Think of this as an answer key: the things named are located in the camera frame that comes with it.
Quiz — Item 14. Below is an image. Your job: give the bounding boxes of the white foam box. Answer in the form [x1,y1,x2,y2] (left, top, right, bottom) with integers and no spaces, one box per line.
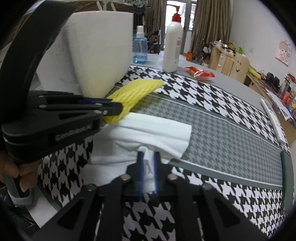
[36,11,133,98]

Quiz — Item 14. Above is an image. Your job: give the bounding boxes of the printed paper sheets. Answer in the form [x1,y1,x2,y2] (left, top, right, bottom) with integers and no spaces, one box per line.
[266,89,292,121]

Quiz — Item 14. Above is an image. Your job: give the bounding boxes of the brown right curtain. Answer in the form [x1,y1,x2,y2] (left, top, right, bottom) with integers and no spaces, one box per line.
[190,0,232,55]

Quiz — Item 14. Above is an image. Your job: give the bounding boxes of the balcony glass door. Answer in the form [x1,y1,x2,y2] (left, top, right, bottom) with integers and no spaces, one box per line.
[161,0,197,55]

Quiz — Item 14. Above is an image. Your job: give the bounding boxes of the wooden desk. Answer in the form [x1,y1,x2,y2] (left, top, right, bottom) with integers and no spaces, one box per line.
[209,43,295,145]

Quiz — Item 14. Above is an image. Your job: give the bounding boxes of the black smartphone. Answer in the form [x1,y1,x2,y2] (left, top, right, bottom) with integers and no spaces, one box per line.
[280,150,294,214]

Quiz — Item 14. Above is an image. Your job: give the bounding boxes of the brown curtain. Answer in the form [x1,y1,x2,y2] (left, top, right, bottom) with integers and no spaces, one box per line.
[144,0,166,42]
[190,0,232,55]

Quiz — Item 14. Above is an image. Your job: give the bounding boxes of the white remote control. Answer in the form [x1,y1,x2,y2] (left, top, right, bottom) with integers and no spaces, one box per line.
[260,98,287,144]

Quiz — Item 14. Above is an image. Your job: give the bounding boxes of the red snack packet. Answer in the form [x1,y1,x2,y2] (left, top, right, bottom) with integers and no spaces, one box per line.
[185,66,215,81]

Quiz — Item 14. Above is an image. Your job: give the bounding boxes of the white lotion pump bottle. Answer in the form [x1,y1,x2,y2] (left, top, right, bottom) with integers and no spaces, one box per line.
[162,4,183,73]

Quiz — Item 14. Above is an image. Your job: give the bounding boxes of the pink cartoon wall picture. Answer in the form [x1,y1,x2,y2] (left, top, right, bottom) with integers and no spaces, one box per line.
[275,40,292,66]

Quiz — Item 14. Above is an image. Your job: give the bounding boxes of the brown left curtain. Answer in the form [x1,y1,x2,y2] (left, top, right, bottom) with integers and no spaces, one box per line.
[144,0,166,42]

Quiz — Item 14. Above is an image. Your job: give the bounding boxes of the houndstooth table cloth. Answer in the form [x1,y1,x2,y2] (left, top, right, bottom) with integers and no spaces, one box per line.
[38,65,290,237]

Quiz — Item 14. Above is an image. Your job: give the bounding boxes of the blue spray bottle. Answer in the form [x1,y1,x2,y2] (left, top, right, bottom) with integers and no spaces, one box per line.
[132,26,148,64]

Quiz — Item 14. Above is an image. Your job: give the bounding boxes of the wooden smiley chair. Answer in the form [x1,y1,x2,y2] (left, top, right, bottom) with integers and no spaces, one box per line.
[229,53,250,83]

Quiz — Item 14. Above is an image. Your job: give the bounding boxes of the person's left hand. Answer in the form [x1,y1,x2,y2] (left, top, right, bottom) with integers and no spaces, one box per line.
[1,153,41,192]

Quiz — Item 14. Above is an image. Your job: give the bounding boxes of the yellow foam net sleeve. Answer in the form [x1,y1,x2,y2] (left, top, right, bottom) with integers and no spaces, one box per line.
[104,79,164,125]

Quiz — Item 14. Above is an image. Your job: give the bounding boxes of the black folding chair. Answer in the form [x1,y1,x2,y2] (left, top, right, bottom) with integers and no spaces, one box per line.
[148,30,161,54]

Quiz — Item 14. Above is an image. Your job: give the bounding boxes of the white towel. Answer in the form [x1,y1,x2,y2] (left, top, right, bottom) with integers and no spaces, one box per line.
[82,113,192,193]

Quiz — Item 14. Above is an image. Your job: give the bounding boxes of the orange bag on floor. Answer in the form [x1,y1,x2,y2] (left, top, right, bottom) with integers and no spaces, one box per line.
[186,52,193,61]

